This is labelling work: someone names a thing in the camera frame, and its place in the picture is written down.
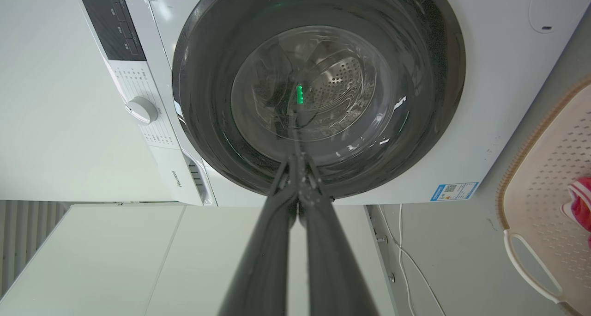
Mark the blue energy label sticker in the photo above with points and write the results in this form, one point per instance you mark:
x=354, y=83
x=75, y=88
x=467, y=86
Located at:
x=454, y=191

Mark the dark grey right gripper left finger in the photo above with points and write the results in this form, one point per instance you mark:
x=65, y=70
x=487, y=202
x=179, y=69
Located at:
x=263, y=260

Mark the pink red clothing item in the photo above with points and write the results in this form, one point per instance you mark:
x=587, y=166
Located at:
x=579, y=205

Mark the beige perforated laundry basket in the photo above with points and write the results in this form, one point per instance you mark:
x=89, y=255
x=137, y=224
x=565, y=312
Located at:
x=549, y=200

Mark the white cabinet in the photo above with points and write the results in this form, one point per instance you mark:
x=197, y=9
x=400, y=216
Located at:
x=138, y=260

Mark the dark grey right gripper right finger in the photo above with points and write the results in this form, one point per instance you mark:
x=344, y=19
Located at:
x=334, y=265

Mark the white washing machine control knob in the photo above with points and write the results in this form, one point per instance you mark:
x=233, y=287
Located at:
x=141, y=110

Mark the dark round washing machine door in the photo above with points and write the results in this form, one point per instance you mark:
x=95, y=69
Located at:
x=318, y=87

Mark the white front-load washing machine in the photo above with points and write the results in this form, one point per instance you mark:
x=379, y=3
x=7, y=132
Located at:
x=485, y=103

